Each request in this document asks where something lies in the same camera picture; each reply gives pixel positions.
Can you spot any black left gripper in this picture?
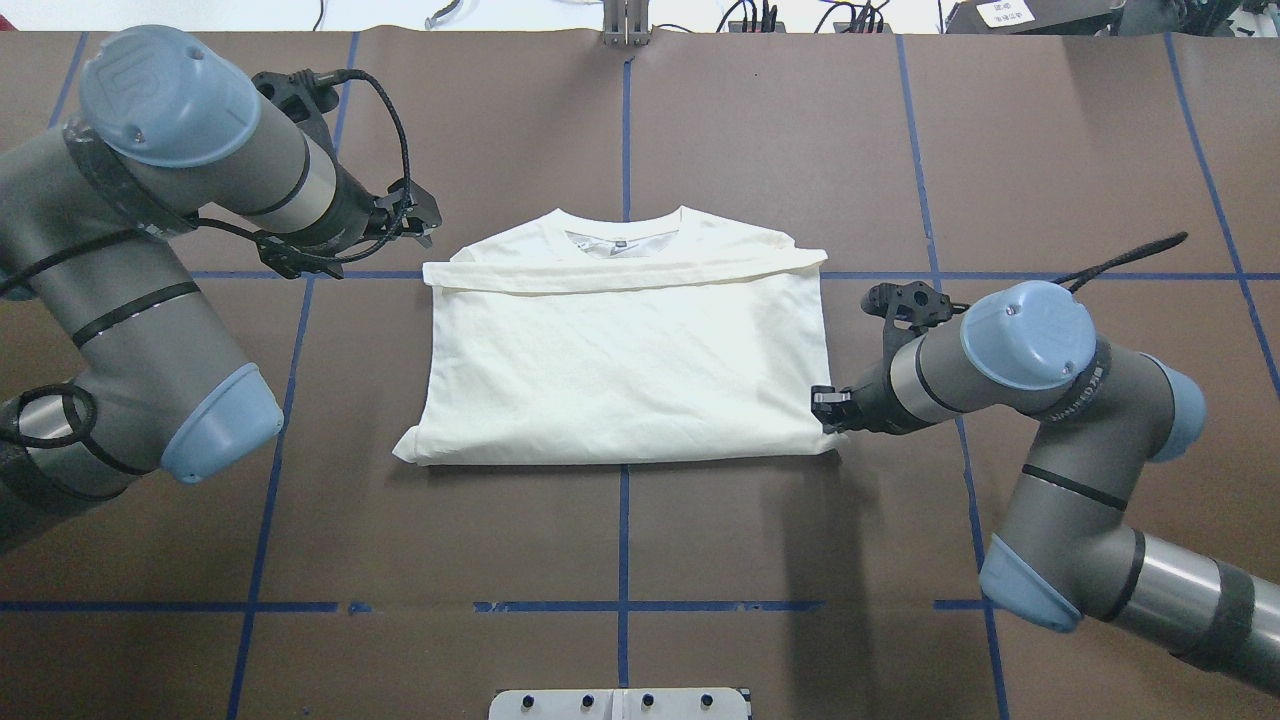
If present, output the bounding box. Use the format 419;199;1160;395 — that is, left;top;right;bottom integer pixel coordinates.
300;165;443;263

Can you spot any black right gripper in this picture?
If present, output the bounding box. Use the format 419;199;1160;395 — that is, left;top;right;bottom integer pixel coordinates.
810;359;906;436

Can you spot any cream long-sleeve Twinkle shirt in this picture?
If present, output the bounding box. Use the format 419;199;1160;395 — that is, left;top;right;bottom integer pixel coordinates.
393;208;840;466

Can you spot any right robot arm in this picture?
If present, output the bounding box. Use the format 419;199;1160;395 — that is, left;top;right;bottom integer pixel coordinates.
810;281;1279;694

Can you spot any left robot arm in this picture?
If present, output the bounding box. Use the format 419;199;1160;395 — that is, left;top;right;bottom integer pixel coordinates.
3;26;442;552

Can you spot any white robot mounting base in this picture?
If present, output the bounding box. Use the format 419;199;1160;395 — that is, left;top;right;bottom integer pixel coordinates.
486;687;754;719

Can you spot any black box with label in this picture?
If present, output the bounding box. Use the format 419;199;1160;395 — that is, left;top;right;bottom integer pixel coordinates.
943;1;1115;36

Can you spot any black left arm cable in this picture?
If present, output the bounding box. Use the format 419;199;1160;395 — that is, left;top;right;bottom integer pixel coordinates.
195;68;416;279

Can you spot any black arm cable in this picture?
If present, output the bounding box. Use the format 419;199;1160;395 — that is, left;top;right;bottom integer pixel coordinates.
1050;232;1190;296
195;68;416;279

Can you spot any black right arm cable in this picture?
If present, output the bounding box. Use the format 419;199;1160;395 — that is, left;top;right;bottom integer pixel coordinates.
1050;232;1190;296

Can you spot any aluminium frame post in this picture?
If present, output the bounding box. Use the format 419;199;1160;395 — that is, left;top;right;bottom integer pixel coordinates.
602;0;652;47

